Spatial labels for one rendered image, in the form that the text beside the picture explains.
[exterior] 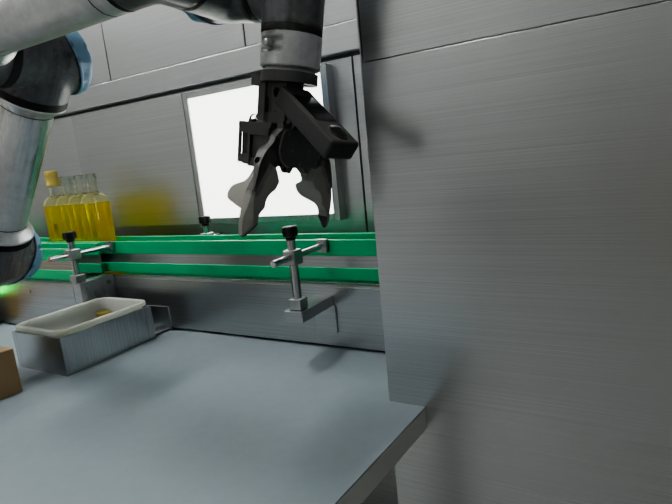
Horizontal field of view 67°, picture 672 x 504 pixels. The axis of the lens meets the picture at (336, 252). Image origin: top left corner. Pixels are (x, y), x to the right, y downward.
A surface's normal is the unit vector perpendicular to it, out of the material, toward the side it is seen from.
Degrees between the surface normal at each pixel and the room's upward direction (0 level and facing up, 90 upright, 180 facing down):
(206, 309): 90
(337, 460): 0
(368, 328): 90
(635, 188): 90
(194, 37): 90
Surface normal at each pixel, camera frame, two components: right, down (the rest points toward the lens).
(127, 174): -0.49, 0.21
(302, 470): -0.10, -0.98
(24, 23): -0.22, 0.84
